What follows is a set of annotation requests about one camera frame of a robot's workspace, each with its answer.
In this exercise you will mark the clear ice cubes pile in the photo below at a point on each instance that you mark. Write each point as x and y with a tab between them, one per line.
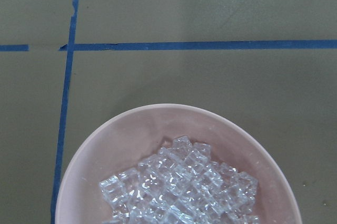
181	184

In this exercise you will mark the pink bowl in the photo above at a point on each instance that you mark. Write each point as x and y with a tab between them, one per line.
123	140

